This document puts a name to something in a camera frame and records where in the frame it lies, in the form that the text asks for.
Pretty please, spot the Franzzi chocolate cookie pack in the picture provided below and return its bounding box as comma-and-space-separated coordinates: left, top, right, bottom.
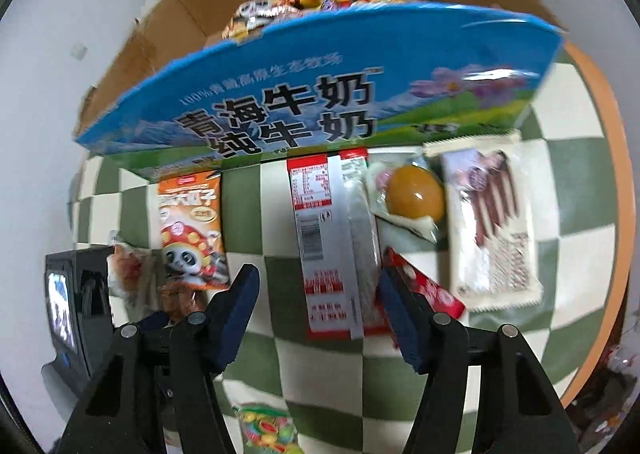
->
423, 130, 544, 312

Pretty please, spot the red white long snack pack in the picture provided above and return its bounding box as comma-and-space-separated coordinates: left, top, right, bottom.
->
286, 148, 388, 341

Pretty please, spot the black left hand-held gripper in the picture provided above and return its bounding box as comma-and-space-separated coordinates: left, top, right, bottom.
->
43, 245, 114, 396

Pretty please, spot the colourful candy bag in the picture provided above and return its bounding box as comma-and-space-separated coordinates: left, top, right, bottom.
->
233, 404, 304, 453

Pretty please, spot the small red meat snack packet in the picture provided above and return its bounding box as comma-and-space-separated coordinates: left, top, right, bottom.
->
106, 231, 160, 312

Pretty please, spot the orange panda sunflower seed bag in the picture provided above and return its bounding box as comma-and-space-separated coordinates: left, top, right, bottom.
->
158, 171, 230, 291

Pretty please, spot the green white checkered mat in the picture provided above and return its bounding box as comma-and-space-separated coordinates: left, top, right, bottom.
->
68, 40, 637, 454

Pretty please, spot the red triangular snack packet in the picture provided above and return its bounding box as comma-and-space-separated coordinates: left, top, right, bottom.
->
383, 247, 465, 319

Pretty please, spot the wrapped yellow egg yolk pastry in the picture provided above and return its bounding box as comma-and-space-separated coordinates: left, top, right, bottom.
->
364, 153, 446, 243

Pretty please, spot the blue milk cardboard box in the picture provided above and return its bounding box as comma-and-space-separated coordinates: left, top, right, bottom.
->
75, 0, 563, 180

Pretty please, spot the panda snack bag in box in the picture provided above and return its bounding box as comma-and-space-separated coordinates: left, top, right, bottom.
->
221, 0, 303, 40

